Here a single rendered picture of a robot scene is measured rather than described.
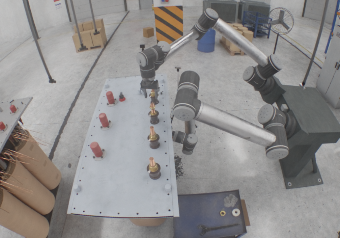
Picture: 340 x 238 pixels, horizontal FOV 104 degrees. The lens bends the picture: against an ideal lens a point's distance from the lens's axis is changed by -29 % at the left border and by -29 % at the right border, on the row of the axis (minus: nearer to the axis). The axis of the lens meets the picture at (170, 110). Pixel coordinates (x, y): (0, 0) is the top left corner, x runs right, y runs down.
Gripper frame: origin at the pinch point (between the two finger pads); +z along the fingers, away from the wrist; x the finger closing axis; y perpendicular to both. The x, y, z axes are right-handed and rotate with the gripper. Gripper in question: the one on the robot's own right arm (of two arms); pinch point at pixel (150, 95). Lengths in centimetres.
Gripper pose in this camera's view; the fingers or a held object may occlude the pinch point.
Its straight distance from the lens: 149.7
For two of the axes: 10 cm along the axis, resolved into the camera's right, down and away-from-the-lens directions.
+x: -9.8, -1.0, 1.8
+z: 0.5, 7.5, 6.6
